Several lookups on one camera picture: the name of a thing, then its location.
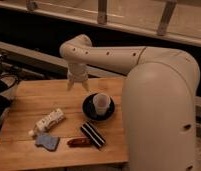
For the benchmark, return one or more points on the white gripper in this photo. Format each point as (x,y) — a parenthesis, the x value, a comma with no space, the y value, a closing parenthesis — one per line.
(77,73)

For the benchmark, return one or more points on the white ceramic cup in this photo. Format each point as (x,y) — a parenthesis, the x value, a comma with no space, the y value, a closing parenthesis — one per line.
(101,103)

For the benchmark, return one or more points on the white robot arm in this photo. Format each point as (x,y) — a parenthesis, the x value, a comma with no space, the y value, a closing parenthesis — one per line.
(158,101)

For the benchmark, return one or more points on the white tube with cap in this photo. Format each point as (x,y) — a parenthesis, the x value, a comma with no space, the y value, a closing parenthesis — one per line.
(47,122)

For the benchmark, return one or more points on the black white striped block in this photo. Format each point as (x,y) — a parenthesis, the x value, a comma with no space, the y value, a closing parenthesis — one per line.
(90,132)

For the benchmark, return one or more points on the red brown small object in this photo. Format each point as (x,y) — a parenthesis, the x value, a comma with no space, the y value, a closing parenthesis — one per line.
(79,142)

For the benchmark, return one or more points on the black saucer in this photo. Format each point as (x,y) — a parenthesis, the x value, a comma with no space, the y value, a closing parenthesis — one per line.
(89,109)

